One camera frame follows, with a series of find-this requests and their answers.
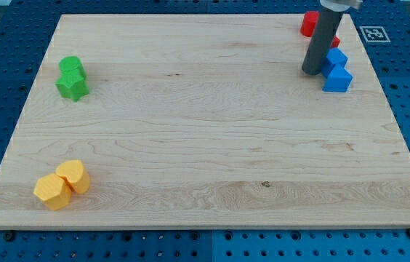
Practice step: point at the white fiducial marker tag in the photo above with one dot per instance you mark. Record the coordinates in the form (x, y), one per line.
(374, 34)

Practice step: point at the green star block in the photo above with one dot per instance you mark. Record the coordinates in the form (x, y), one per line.
(72, 85)

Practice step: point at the yellow hexagon block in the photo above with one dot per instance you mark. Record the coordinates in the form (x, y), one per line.
(52, 191)

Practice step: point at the blue cube block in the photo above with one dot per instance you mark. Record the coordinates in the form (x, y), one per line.
(334, 57)

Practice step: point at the wooden board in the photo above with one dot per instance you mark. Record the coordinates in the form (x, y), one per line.
(206, 122)

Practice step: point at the small red block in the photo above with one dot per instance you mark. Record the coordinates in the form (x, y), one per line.
(335, 43)

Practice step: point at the yellow heart block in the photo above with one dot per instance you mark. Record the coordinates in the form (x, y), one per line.
(75, 173)

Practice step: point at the red cylinder block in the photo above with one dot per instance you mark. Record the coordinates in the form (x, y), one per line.
(309, 23)

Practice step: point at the blue triangular block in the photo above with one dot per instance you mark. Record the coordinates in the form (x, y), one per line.
(338, 79)

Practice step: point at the black bolt left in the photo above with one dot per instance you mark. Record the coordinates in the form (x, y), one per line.
(9, 236)

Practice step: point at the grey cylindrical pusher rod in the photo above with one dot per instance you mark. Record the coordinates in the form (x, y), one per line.
(321, 40)

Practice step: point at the green cylinder block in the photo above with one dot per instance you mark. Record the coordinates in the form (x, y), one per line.
(71, 64)

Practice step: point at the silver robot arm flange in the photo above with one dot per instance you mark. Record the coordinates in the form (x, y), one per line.
(341, 5)

